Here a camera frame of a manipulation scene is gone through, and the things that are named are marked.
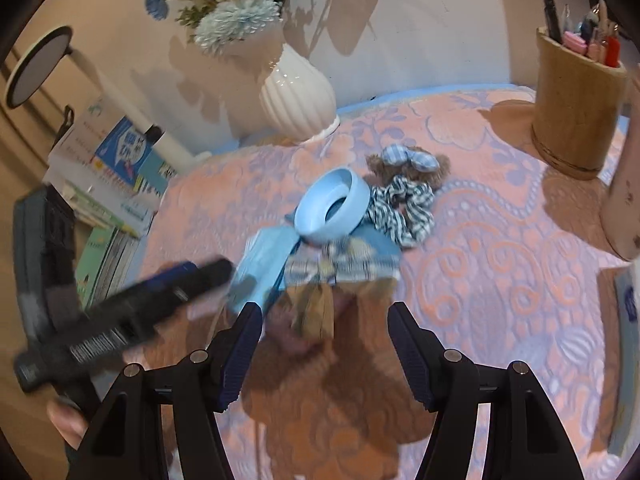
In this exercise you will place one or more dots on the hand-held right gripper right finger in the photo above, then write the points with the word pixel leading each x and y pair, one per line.
pixel 412 355

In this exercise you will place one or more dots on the blue cloth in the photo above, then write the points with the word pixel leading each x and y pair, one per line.
pixel 382 252

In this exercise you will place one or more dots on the gingham scrunchie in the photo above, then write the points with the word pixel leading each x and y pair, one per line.
pixel 415 220

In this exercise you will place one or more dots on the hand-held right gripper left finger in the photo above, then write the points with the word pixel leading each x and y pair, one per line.
pixel 240 355

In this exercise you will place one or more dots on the white desk lamp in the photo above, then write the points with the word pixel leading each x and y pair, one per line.
pixel 37 67

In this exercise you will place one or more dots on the white ribbed vase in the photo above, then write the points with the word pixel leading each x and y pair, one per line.
pixel 295 95

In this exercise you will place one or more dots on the pink lidded cup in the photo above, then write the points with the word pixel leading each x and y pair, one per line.
pixel 622 210

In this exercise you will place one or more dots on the wooden pen holder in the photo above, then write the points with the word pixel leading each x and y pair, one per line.
pixel 575 110

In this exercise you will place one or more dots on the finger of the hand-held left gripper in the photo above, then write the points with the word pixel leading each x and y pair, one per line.
pixel 200 280

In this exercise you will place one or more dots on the artificial flower bouquet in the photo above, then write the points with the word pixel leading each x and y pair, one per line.
pixel 235 20

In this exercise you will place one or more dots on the pink patterned tablecloth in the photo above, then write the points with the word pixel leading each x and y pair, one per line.
pixel 500 285

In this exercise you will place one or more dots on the brown patterned cloth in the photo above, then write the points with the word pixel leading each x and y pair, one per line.
pixel 315 310

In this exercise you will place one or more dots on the person's left hand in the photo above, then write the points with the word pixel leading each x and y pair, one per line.
pixel 67 422

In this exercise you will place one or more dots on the blue printed packet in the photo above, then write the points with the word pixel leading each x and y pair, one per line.
pixel 262 260

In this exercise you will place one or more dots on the stack of books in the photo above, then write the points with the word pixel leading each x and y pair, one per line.
pixel 105 250

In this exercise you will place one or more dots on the light plaid fabric bow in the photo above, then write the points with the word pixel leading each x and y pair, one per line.
pixel 310 267

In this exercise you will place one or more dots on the bunch of coloured pens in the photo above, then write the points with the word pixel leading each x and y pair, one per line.
pixel 607 47

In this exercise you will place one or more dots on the blue cover book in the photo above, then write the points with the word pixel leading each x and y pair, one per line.
pixel 125 155

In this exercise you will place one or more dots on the blue tissue pack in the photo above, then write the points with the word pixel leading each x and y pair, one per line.
pixel 631 310

